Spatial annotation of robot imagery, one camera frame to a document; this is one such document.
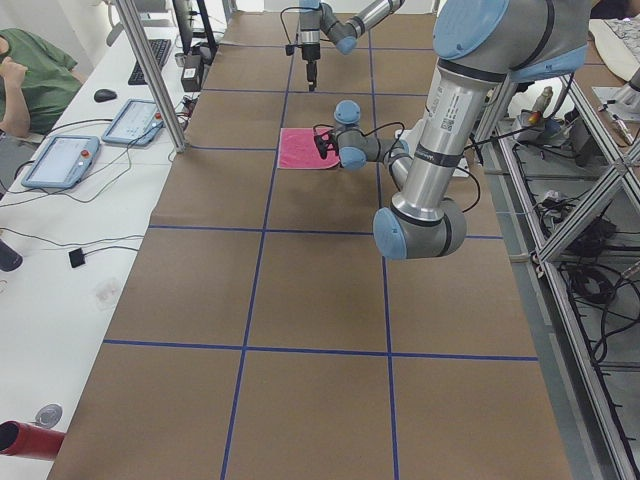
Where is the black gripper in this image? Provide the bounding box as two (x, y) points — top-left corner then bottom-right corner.
(301, 43), (321, 92)
(314, 130), (339, 160)

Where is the pink and grey towel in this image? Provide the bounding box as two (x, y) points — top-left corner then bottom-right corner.
(277, 128), (339, 170)

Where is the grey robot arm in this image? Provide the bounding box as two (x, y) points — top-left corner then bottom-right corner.
(287, 0), (404, 92)
(315, 1), (592, 260)

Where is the black power adapter box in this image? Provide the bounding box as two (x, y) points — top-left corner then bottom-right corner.
(181, 54), (204, 93)

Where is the black monitor stand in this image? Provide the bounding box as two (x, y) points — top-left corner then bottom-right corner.
(172, 0), (218, 58)

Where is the black keyboard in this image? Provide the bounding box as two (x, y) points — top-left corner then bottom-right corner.
(127, 38), (173, 86)

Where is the far teach pendant tablet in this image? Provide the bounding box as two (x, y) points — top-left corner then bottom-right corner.
(101, 99), (164, 147)

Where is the teach pendant tablet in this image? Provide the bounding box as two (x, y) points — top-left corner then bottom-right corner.
(101, 99), (164, 147)
(21, 135), (100, 189)

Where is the black computer mouse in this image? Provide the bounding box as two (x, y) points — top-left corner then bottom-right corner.
(93, 88), (117, 103)

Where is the near teach pendant tablet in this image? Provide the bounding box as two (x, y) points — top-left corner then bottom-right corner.
(21, 135), (100, 189)

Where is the small black square device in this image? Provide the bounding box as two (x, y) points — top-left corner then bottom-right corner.
(68, 248), (86, 268)

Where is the seated person green shirt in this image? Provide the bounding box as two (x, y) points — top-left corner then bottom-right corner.
(1, 28), (84, 138)

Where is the round metal disc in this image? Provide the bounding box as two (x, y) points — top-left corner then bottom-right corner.
(34, 403), (63, 429)

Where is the red cylinder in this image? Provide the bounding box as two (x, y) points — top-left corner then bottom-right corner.
(1, 421), (66, 461)

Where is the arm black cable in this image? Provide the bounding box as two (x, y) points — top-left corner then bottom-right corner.
(278, 5), (304, 57)
(312, 122), (546, 214)

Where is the aluminium frame post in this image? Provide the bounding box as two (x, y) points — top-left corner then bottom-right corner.
(115, 0), (186, 153)

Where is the aluminium frame rail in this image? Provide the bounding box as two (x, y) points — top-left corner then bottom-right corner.
(494, 64), (639, 479)

